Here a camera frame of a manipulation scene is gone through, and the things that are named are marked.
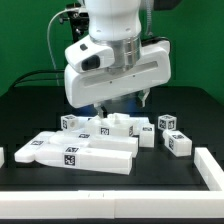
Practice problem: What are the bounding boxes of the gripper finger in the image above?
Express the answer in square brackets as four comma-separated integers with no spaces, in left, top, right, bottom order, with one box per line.
[140,90,149,107]
[94,103,107,118]

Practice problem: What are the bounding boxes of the white front fence bar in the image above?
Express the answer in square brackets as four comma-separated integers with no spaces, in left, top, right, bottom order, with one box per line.
[0,191,224,219]

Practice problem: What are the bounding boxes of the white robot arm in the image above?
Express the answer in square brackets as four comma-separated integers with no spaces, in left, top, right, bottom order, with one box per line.
[65,0,182,114]

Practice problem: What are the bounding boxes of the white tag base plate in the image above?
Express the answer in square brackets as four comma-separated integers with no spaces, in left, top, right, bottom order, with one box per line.
[87,116,151,136]

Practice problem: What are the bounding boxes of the white chair back frame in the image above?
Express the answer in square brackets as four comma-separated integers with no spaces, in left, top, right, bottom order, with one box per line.
[14,131,138,175]

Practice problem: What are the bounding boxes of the black cables on table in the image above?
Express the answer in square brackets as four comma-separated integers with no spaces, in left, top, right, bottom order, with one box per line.
[11,68,68,89]

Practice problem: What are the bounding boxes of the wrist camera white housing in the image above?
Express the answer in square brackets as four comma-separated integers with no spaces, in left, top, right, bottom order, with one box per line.
[65,40,115,73]

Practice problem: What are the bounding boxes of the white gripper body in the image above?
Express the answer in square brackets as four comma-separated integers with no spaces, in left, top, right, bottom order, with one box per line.
[64,39,171,108]

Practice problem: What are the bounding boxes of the white chair seat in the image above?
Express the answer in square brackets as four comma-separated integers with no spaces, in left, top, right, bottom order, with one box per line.
[84,113,135,137]

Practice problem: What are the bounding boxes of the grey cable loop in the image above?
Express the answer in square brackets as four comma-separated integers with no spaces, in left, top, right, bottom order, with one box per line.
[46,8,78,87]

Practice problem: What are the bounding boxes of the white left fence piece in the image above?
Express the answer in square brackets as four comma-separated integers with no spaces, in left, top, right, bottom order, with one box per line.
[0,147,4,168]

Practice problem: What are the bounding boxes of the black camera stand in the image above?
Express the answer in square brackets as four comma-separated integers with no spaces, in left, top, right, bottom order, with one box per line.
[59,3,89,43]

